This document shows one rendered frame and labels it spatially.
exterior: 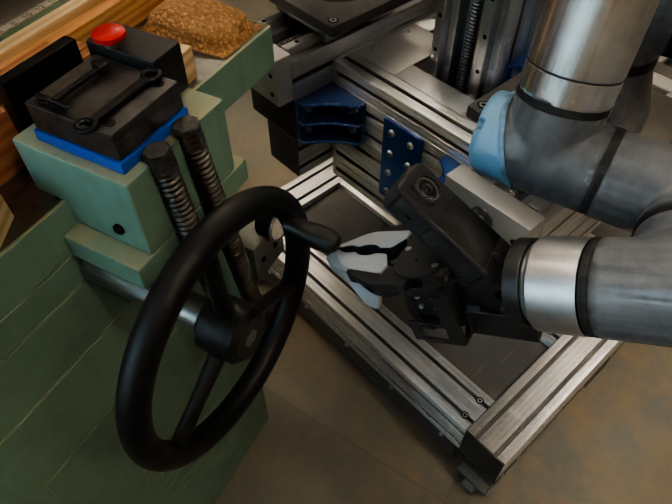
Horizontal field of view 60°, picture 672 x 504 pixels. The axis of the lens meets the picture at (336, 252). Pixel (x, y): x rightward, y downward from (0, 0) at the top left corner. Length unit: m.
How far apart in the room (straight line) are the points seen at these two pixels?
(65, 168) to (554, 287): 0.42
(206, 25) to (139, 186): 0.31
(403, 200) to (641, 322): 0.19
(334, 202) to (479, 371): 0.58
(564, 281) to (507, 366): 0.86
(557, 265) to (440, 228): 0.09
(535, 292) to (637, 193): 0.11
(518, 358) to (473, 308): 0.80
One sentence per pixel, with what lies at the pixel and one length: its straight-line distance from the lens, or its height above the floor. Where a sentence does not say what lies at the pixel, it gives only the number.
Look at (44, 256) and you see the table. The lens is 0.62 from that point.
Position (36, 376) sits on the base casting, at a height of 0.75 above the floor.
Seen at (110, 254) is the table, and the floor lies 0.87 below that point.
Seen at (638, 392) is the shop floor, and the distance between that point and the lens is 1.62.
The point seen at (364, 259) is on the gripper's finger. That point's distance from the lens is 0.55.
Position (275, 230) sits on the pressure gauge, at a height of 0.66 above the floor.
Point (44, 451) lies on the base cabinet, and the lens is 0.78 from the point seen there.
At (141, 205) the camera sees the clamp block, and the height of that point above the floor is 0.93.
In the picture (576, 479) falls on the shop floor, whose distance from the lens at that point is 1.47.
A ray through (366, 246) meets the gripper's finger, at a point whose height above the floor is 0.87.
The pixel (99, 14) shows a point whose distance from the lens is 0.82.
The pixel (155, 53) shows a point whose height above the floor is 1.01.
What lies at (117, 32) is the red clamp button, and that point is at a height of 1.02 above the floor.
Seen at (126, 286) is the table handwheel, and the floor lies 0.82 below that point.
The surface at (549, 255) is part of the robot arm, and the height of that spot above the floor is 0.97.
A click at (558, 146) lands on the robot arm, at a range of 0.50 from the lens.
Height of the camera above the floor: 1.29
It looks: 50 degrees down
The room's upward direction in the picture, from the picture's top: straight up
